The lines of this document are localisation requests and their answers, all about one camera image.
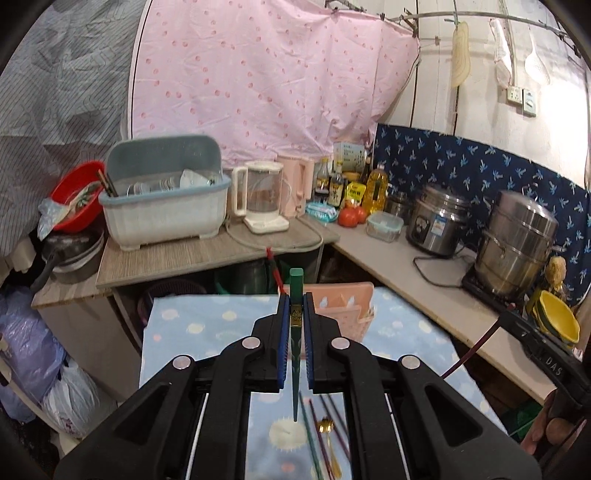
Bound green plastic bucket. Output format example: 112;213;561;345
213;258;280;296

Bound brown chopstick in drainer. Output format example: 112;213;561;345
97;169;120;197

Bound grey striped cloth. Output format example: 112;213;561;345
0;0;145;259

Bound dark sauce bottle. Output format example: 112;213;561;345
314;157;331;201

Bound small steel pot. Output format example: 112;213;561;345
385;191;416;222

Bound white glass electric kettle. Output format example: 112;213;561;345
231;160;291;233

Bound yellow cooking oil bottle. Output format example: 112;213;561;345
361;162;389;214

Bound white hanging bag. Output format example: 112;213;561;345
489;18;513;88

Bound thick green chopstick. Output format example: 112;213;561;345
285;268;305;423

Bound white plastic bag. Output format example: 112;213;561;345
41;357;100;437

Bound blue wet wipes pack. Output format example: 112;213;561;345
305;200;339;223

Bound pink electric kettle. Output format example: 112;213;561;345
276;154;315;217

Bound grey lidded dish drainer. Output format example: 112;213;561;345
99;135;232;252

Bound steel steamer pot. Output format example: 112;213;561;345
475;190;561;296

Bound black induction cooker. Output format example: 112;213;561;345
462;272;532;315

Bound purple plastic bag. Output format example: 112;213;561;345
0;286;65;421

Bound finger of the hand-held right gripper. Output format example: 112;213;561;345
498;308;555;365

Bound pink dotted curtain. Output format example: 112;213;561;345
127;0;422;168

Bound glass container green lid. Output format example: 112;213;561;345
367;211;404;243

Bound dark sauce bottles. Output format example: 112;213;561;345
328;161;346;207

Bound white power cord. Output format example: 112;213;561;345
224;213;325;256

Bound beige hanging scoop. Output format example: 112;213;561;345
451;21;470;88

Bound blue dotted tablecloth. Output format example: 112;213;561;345
139;286;509;480

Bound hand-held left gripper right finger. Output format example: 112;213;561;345
302;292;543;480

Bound red plastic basin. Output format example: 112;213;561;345
50;161;107;234

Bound dark purple plastic basket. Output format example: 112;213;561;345
137;278;206;328

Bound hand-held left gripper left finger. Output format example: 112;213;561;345
53;293;291;480

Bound stack of yellow bowls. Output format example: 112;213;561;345
538;291;581;344

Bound white slotted ladle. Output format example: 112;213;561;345
524;34;551;86

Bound gold spoon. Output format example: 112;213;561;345
316;417;343;480

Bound black power cord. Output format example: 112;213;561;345
412;249;477;289

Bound yellow seasoning packet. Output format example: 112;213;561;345
345;181;368;206

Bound blue leaf print cloth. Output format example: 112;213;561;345
372;124;591;305

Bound clear plastic bag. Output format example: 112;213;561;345
37;198;75;241

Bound steel rice cooker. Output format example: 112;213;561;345
406;183;472;258

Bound pink plastic utensil basket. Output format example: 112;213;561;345
281;282;376;361

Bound dark red chopstick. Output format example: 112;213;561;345
441;318;504;380

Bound black frying pan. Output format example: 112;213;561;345
30;226;106;294

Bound metal hanging rail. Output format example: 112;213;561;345
323;0;583;57

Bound person's right hand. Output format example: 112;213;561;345
522;392;571;457

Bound green white carton box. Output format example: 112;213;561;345
333;142;366;174

